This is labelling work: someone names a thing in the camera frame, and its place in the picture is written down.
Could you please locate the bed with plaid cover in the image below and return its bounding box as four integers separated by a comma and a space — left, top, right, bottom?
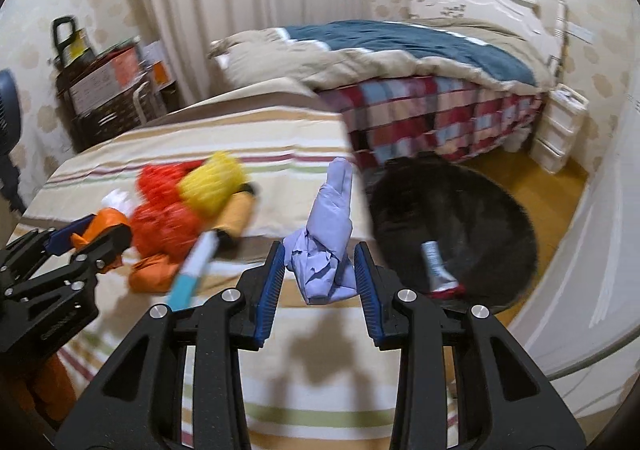
207, 19, 553, 96

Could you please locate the blue white tube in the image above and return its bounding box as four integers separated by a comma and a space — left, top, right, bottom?
165, 230, 221, 311

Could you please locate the orange fabric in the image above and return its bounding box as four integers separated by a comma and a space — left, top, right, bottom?
20, 355, 76, 423

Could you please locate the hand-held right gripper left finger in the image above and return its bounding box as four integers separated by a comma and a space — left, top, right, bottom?
54, 241, 287, 450

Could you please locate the tan cylindrical packet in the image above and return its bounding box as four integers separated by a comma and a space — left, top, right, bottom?
210, 182, 261, 248

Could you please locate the white foam net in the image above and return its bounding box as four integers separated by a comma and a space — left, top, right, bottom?
102, 189, 136, 218

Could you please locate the orange white box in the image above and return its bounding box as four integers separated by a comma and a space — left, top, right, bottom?
144, 41, 176, 87

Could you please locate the large printed cardboard box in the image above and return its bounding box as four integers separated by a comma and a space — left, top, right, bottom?
67, 50, 143, 111

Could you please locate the white red tube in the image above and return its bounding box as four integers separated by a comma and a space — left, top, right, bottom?
420, 240, 468, 298

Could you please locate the white door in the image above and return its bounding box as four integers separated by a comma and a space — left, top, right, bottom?
492, 75, 640, 416

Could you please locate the dark standing fan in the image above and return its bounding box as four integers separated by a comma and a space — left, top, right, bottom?
0, 69, 26, 211

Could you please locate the black storage cart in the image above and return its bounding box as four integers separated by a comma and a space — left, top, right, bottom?
52, 16, 181, 153

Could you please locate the orange cloth piece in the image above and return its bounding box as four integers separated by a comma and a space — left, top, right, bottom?
70, 207, 183, 295

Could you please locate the small white bin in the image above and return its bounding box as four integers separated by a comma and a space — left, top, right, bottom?
502, 127, 531, 153

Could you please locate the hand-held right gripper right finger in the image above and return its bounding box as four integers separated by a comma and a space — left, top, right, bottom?
354, 241, 587, 450

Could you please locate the white drawer unit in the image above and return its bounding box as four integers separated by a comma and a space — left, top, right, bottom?
530, 84, 590, 175

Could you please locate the yellow mesh net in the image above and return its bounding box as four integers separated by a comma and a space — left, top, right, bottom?
179, 151, 251, 220

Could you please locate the purple disposable glove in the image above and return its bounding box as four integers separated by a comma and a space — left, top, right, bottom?
284, 157, 358, 306

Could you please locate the black trash bin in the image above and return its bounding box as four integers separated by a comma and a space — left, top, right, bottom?
365, 157, 541, 316

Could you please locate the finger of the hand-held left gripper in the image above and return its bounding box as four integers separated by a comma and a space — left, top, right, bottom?
0, 224, 133, 303
0, 215, 97, 276

